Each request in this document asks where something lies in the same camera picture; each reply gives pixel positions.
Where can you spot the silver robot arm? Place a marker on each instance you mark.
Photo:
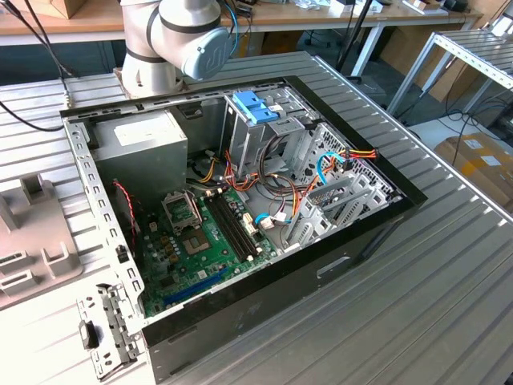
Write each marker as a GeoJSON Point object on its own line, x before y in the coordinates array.
{"type": "Point", "coordinates": [140, 40]}

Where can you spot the metal disk bay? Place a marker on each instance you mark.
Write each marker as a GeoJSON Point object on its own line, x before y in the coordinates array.
{"type": "Point", "coordinates": [382, 198]}

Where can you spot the white board connector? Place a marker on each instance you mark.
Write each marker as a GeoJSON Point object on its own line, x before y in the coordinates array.
{"type": "Point", "coordinates": [248, 224]}

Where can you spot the black RAM slot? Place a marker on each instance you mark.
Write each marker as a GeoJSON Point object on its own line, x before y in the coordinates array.
{"type": "Point", "coordinates": [235, 227]}
{"type": "Point", "coordinates": [230, 228]}
{"type": "Point", "coordinates": [239, 225]}
{"type": "Point", "coordinates": [226, 229]}

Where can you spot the grey metal drive cage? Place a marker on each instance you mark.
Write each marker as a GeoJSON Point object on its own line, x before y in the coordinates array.
{"type": "Point", "coordinates": [244, 140]}

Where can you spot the CPU socket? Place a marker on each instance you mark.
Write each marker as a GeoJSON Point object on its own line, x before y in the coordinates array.
{"type": "Point", "coordinates": [194, 242]}

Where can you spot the blue plastic drive latch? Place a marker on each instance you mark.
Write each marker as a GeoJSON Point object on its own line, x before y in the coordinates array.
{"type": "Point", "coordinates": [252, 106]}

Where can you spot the green motherboard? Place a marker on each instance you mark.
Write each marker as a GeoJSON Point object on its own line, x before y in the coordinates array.
{"type": "Point", "coordinates": [208, 264]}

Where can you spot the blue expansion slot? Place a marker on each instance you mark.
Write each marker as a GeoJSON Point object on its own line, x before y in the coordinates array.
{"type": "Point", "coordinates": [192, 289]}

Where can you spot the grey power supply unit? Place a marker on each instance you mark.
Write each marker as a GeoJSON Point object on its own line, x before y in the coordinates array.
{"type": "Point", "coordinates": [140, 160]}

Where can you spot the black open PC case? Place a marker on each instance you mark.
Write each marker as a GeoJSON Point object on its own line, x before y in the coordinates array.
{"type": "Point", "coordinates": [260, 321]}

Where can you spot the wooden desk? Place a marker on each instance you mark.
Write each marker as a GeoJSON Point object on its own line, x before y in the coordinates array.
{"type": "Point", "coordinates": [40, 24]}
{"type": "Point", "coordinates": [304, 18]}

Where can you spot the grey parts rack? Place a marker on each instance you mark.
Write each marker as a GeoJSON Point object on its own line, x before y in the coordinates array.
{"type": "Point", "coordinates": [36, 228]}

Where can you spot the labelled cardboard box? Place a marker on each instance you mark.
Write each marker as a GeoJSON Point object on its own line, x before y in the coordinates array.
{"type": "Point", "coordinates": [481, 176]}

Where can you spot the brown cardboard box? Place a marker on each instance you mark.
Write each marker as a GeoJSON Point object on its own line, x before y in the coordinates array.
{"type": "Point", "coordinates": [453, 82]}
{"type": "Point", "coordinates": [68, 8]}

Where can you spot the small white box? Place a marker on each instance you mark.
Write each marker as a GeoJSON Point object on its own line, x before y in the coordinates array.
{"type": "Point", "coordinates": [426, 6]}

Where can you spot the small black case switch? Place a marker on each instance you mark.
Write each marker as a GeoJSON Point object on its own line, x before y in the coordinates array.
{"type": "Point", "coordinates": [121, 254]}

